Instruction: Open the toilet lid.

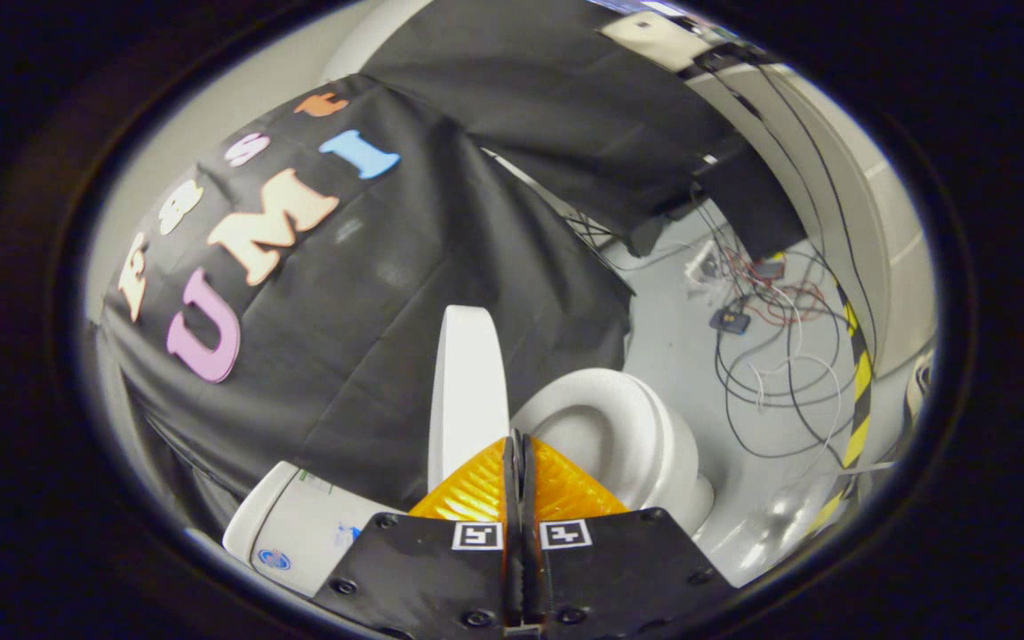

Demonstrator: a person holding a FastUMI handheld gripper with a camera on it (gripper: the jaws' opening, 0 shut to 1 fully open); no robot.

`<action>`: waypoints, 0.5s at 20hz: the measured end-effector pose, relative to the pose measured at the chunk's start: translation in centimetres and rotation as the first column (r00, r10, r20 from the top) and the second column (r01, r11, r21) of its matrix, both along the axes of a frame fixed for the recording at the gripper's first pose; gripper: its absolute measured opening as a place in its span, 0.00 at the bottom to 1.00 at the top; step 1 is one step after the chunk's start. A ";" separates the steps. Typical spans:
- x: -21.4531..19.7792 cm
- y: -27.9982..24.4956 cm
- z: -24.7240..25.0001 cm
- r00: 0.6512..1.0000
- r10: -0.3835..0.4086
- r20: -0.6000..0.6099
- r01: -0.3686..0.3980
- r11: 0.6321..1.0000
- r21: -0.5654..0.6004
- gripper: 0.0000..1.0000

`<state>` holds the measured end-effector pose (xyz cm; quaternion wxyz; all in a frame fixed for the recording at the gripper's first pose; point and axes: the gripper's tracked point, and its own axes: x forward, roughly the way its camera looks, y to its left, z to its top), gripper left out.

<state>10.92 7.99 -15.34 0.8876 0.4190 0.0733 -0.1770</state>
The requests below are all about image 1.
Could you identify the white ceramic toilet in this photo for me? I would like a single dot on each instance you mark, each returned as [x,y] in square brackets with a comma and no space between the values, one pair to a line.
[308,533]

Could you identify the black backdrop cloth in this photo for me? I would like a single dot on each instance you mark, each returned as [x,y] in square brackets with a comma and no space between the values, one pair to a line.
[388,338]

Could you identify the white toilet lid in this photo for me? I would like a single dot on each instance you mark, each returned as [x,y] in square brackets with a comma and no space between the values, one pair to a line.
[468,382]

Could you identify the beige office chair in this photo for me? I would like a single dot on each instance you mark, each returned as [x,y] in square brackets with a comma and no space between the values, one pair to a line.
[650,36]

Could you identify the white toilet seat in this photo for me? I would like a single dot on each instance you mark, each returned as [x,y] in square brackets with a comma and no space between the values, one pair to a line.
[645,418]

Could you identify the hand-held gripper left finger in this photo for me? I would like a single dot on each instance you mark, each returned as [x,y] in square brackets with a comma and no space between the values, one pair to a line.
[423,569]

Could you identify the plain black curtain cloth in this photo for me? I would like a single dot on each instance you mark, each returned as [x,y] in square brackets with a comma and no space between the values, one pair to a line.
[565,98]
[183,462]

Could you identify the yellow black hazard tape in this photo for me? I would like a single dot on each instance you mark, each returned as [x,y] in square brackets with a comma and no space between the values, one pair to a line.
[859,391]

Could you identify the small black device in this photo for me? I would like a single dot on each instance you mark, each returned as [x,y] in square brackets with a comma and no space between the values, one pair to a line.
[731,320]

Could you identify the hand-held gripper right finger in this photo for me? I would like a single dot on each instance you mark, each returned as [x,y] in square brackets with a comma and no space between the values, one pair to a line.
[628,569]

